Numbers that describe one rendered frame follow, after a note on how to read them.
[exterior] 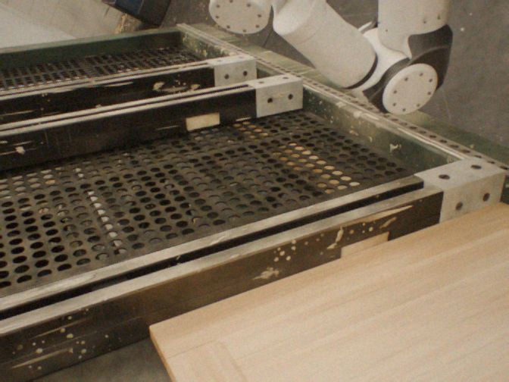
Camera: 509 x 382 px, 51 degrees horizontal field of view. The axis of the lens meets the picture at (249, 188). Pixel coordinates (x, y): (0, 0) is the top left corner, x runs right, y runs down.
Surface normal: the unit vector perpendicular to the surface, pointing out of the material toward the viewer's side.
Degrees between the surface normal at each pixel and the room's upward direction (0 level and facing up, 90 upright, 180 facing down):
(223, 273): 90
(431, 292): 58
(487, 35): 0
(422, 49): 50
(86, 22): 90
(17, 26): 90
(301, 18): 7
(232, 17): 86
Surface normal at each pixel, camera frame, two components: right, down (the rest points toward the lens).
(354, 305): -0.03, -0.88
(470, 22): -0.76, -0.27
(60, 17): 0.46, 0.39
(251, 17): -0.19, 0.93
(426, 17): 0.28, 0.68
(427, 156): -0.89, 0.24
